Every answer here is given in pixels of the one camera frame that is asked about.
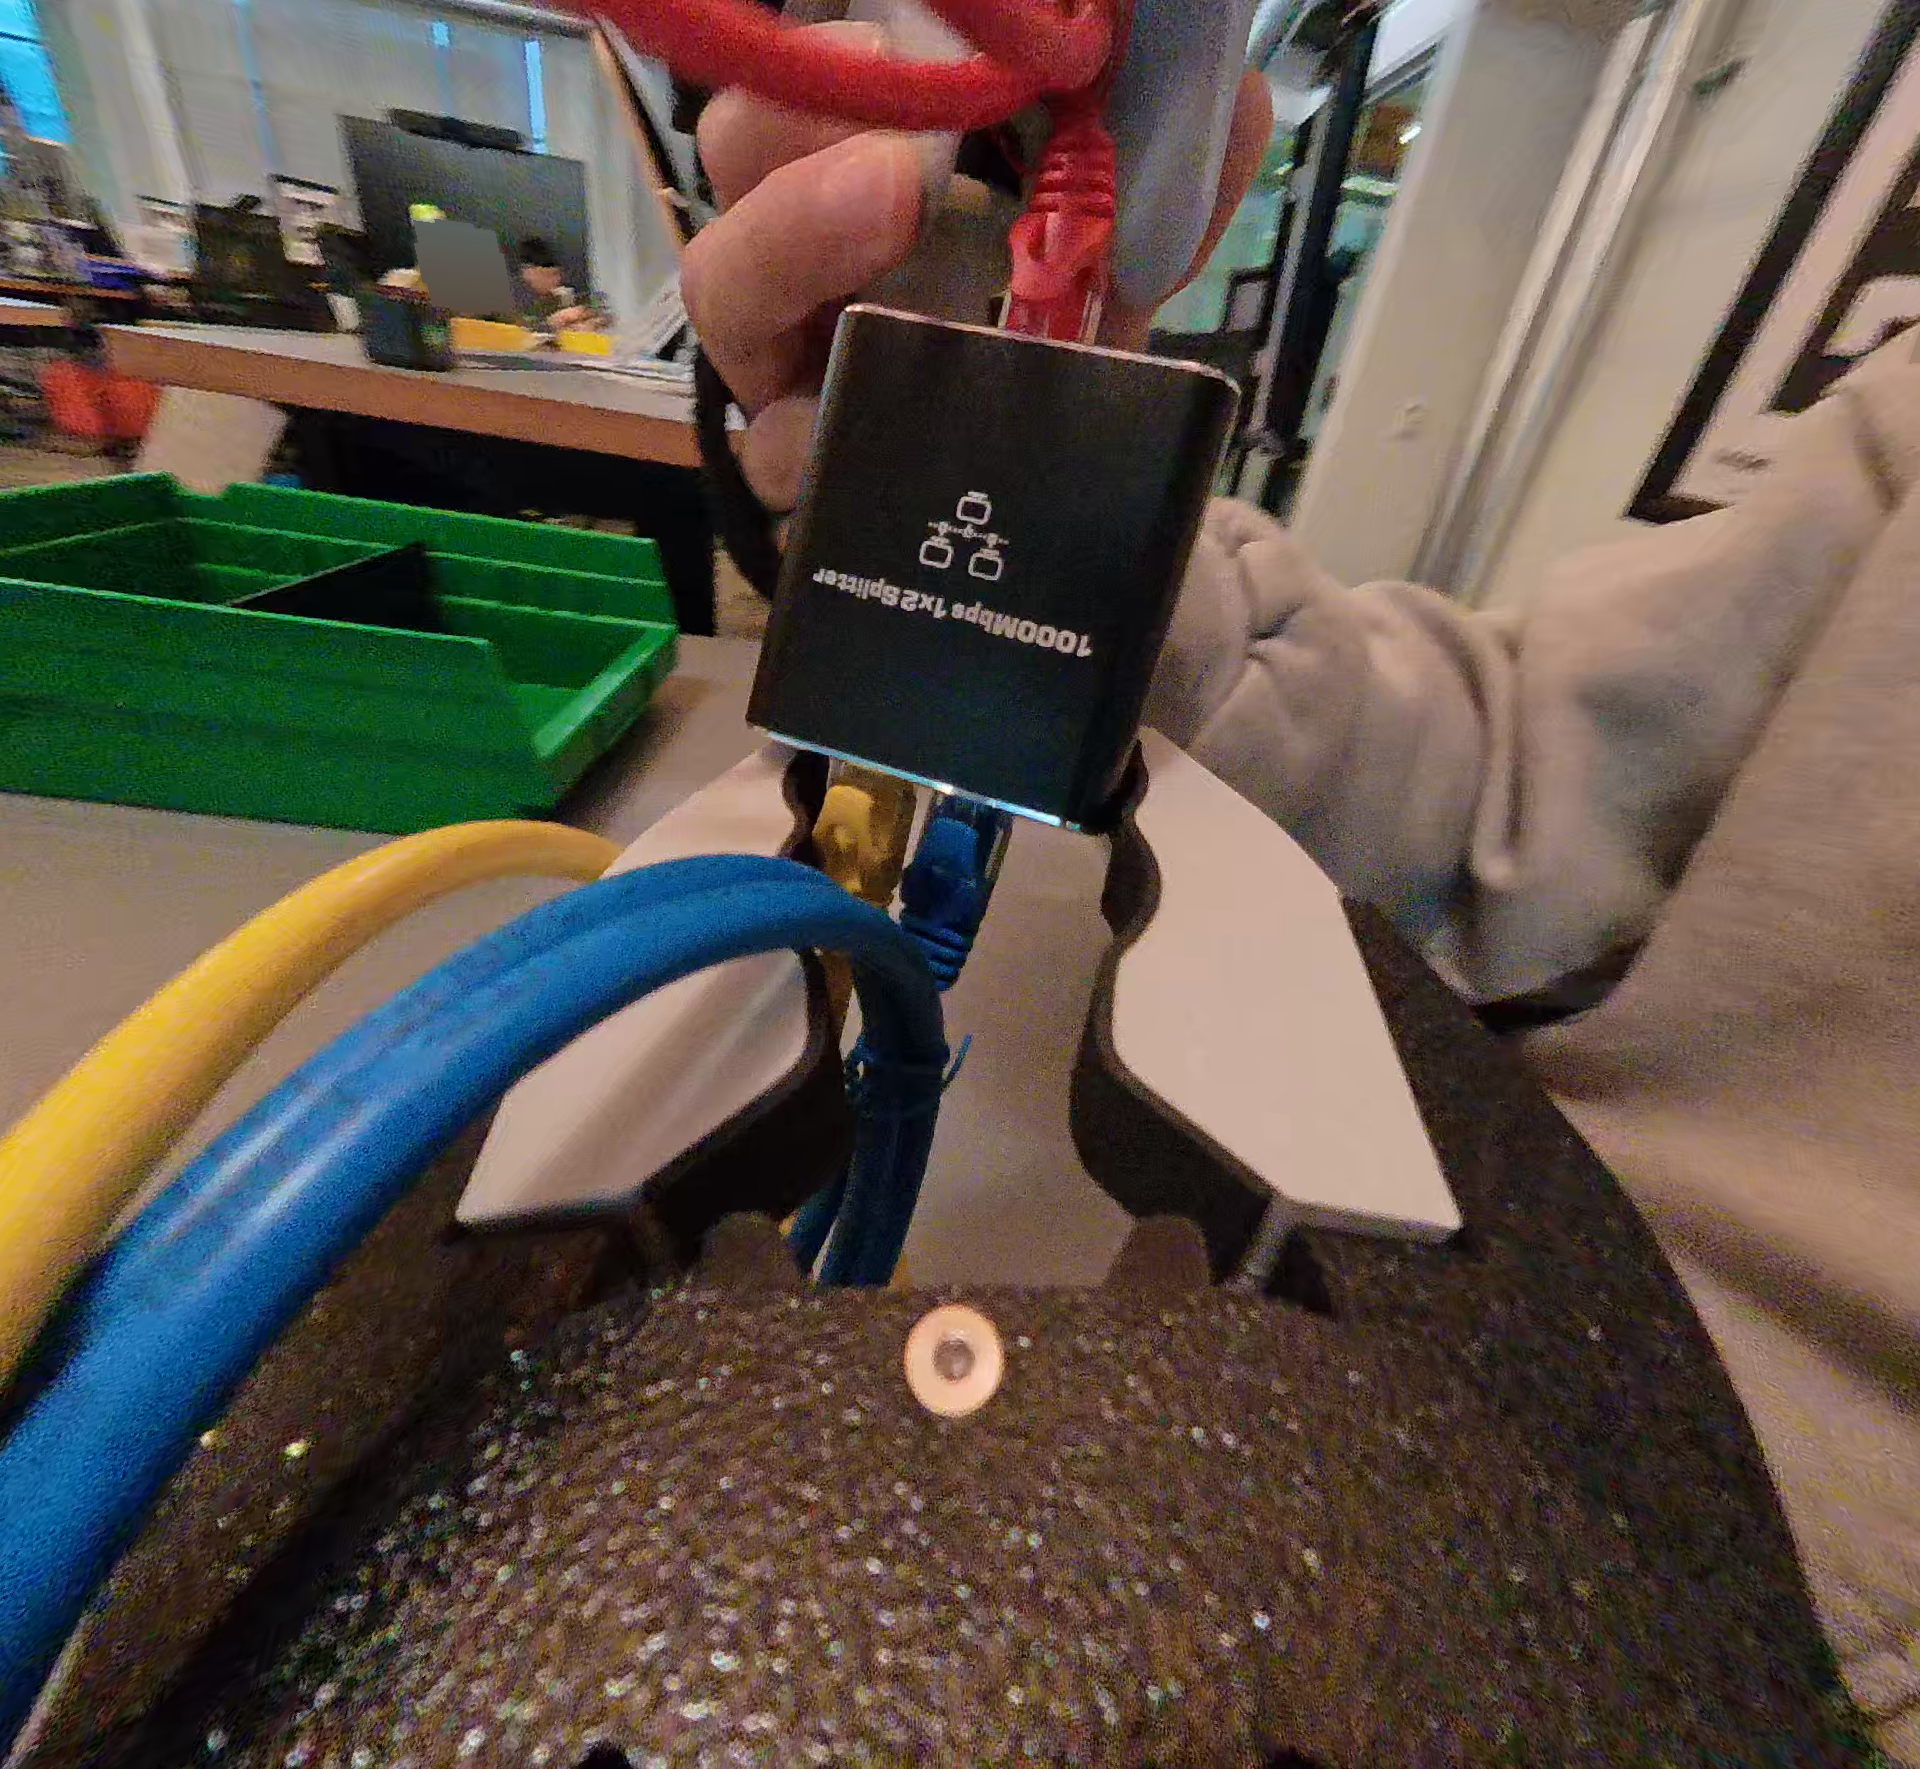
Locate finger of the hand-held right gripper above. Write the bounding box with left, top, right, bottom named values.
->
left=1113, top=0, right=1252, bottom=314

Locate green plastic bin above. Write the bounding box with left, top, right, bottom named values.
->
left=0, top=472, right=681, bottom=837

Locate blue ethernet cable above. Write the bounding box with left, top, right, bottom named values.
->
left=0, top=802, right=1017, bottom=1699

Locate black framed rolling panel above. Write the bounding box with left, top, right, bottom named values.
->
left=1238, top=0, right=1388, bottom=517

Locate black framed sign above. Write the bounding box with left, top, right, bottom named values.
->
left=1626, top=0, right=1920, bottom=527

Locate red ethernet cable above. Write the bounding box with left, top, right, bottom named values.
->
left=360, top=0, right=1138, bottom=347

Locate person's grey zip hoodie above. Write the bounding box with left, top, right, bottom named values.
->
left=1531, top=328, right=1920, bottom=1741

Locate dark monitor panel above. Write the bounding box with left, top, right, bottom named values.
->
left=342, top=113, right=596, bottom=301

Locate person's right hand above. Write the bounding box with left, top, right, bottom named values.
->
left=679, top=20, right=1040, bottom=514

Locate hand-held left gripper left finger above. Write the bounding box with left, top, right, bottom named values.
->
left=455, top=747, right=852, bottom=1254

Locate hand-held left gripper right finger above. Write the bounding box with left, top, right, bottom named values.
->
left=1073, top=734, right=1463, bottom=1291

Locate yellow ethernet cable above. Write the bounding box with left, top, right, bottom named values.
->
left=0, top=764, right=919, bottom=1370

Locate black ethernet splitter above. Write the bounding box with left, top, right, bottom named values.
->
left=746, top=304, right=1245, bottom=835

